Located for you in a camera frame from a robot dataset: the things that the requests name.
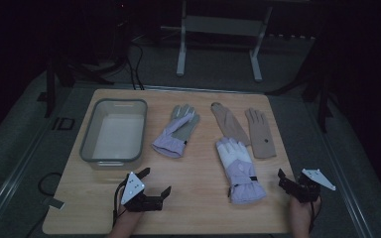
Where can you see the person's left hand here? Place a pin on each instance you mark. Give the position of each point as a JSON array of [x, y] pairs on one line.
[[127, 218]]

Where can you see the purple white ski glove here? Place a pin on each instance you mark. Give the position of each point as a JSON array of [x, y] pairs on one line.
[[241, 168]]

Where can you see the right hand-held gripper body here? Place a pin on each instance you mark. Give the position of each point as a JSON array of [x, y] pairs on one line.
[[306, 191]]

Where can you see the black tripod stand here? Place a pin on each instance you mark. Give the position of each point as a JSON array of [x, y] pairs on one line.
[[50, 89]]

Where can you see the person's right hand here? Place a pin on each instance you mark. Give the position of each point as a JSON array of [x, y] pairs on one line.
[[301, 213]]

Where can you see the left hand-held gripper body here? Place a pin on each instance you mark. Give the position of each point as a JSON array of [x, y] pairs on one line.
[[133, 190]]

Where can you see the black metal stand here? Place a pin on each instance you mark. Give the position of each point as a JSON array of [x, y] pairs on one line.
[[322, 105]]

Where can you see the white metal table frame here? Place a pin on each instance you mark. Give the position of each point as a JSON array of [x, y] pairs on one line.
[[223, 25]]

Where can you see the grey tape piece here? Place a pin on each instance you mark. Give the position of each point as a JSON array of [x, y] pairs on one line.
[[53, 203]]

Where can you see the plain beige knit glove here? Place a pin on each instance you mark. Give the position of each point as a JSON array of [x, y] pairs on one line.
[[229, 124]]

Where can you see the beige glove with dark button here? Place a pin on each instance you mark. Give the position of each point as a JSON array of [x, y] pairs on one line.
[[261, 135]]

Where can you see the black rectangular floor bracket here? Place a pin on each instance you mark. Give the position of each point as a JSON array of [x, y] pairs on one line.
[[54, 124]]

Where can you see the purple grey winter glove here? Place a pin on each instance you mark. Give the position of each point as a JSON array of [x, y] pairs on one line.
[[172, 140]]

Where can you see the clear plastic bin grey rim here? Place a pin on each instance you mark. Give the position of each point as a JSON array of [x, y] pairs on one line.
[[117, 135]]

